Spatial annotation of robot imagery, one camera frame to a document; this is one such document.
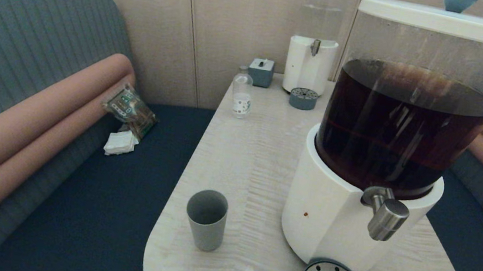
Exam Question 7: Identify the grey plastic cup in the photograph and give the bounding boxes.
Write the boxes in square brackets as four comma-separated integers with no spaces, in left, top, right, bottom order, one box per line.
[182,188,231,254]

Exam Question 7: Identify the clear plastic bottle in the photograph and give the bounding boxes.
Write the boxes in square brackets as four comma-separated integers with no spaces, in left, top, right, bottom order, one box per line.
[229,64,256,120]

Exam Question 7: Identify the grey-blue square box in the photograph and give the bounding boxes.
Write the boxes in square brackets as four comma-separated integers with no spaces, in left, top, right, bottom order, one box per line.
[246,57,276,89]

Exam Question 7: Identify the small blue drip tray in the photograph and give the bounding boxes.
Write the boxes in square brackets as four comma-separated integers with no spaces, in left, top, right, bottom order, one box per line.
[288,86,320,112]

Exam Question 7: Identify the small white water dispenser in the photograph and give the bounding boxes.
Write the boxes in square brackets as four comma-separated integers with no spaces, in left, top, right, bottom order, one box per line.
[281,0,352,100]

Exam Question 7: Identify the clear snack packet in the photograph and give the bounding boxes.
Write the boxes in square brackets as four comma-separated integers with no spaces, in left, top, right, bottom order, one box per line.
[99,81,161,141]

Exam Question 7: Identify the large white tea dispenser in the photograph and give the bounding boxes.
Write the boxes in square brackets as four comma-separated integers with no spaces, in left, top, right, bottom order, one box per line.
[275,0,483,271]

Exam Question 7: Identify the white paper napkins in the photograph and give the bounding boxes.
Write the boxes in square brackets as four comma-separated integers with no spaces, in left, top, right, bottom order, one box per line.
[102,127,141,159]

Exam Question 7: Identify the large metal dispenser tap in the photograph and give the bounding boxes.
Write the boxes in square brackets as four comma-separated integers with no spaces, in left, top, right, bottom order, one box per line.
[356,185,413,244]

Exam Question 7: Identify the large white dispenser lid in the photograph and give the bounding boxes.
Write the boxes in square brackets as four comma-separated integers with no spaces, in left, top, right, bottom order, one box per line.
[355,0,483,48]

